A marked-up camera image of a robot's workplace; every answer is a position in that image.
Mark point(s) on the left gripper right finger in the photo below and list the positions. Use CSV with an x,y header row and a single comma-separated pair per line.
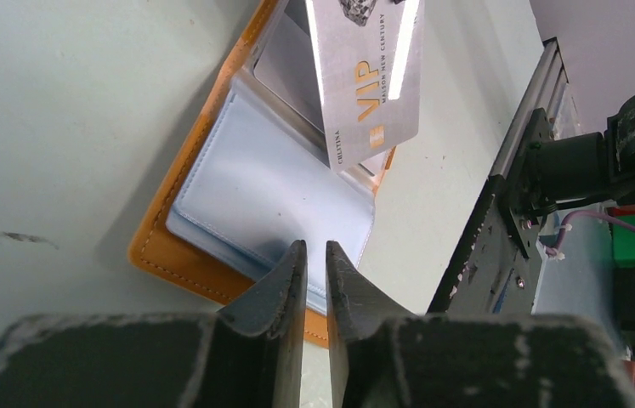
x,y
382,355

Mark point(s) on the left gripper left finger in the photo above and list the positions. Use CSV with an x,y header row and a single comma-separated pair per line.
x,y
247,354

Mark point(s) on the orange leather card holder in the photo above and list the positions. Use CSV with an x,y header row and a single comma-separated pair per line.
x,y
251,178

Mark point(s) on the silver magnetic stripe card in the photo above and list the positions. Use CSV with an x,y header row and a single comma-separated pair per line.
x,y
286,67

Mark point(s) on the silver VIP card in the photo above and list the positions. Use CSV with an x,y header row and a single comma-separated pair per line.
x,y
368,62

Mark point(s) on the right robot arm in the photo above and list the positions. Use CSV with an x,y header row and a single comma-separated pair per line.
x,y
548,174

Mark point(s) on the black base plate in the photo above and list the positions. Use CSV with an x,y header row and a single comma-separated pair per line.
x,y
496,265

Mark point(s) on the aluminium frame rail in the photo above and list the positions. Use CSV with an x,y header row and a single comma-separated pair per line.
x,y
549,89

